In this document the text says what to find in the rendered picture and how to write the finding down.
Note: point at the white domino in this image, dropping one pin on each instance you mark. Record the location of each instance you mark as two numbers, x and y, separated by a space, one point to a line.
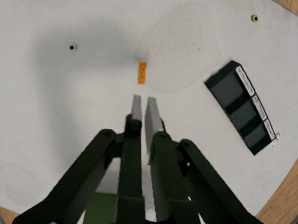
273 143

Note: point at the orange aa battery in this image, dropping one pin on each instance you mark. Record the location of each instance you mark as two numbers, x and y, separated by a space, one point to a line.
142 71

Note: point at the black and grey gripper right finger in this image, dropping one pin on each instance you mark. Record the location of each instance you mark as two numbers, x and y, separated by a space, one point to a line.
210 196

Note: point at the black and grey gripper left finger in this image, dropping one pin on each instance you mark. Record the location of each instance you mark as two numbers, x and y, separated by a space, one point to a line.
69 198

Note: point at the dark grey three-compartment bin rack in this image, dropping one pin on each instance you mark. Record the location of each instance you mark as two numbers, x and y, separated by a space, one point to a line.
231 93

